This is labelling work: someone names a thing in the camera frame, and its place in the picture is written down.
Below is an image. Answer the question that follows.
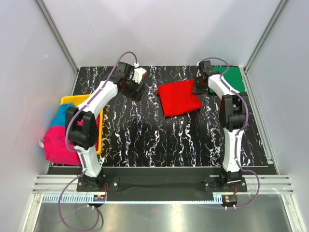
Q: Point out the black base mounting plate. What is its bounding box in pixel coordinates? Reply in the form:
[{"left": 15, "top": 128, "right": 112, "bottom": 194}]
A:
[{"left": 45, "top": 166, "right": 281, "bottom": 203}]

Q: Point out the yellow plastic bin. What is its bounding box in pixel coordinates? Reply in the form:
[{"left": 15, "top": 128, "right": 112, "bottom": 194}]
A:
[{"left": 60, "top": 94, "right": 104, "bottom": 155}]

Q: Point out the left aluminium frame post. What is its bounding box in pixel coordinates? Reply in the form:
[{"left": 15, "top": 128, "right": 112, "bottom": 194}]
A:
[{"left": 35, "top": 0, "right": 80, "bottom": 73}]

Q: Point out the magenta t-shirt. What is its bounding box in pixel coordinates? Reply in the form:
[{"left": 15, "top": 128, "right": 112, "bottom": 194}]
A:
[{"left": 43, "top": 126, "right": 81, "bottom": 166}]

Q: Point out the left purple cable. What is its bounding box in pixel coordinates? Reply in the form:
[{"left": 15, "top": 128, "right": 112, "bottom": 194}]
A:
[{"left": 58, "top": 51, "right": 140, "bottom": 230}]

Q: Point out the aluminium frame post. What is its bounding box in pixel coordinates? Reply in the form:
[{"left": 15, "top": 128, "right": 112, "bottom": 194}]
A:
[
  {"left": 243, "top": 0, "right": 290, "bottom": 72},
  {"left": 35, "top": 0, "right": 80, "bottom": 73}
]

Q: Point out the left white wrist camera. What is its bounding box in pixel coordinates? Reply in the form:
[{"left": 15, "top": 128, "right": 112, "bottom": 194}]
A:
[{"left": 132, "top": 63, "right": 147, "bottom": 84}]

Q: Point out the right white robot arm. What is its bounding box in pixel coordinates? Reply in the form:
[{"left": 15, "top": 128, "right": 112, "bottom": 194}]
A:
[{"left": 193, "top": 58, "right": 249, "bottom": 192}]

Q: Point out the front aluminium rail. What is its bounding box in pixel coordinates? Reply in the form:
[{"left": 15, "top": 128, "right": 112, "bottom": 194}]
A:
[{"left": 32, "top": 175, "right": 293, "bottom": 204}]

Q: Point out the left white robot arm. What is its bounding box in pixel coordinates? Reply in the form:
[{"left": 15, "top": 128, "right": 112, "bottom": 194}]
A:
[{"left": 65, "top": 62, "right": 147, "bottom": 191}]

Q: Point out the folded green t-shirt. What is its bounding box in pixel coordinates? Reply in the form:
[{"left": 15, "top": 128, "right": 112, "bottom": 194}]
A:
[{"left": 209, "top": 66, "right": 246, "bottom": 94}]

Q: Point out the right aluminium frame post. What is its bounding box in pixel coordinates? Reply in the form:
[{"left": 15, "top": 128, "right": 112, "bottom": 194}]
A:
[{"left": 243, "top": 0, "right": 290, "bottom": 72}]

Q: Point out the blue t-shirt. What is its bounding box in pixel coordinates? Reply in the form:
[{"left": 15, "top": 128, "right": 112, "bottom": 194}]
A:
[{"left": 51, "top": 103, "right": 74, "bottom": 127}]

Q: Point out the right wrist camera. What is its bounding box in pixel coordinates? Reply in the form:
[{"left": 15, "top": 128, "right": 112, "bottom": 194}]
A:
[{"left": 197, "top": 60, "right": 213, "bottom": 76}]

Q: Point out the red t-shirt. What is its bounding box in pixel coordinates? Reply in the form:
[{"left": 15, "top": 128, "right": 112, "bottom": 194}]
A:
[{"left": 157, "top": 80, "right": 202, "bottom": 117}]

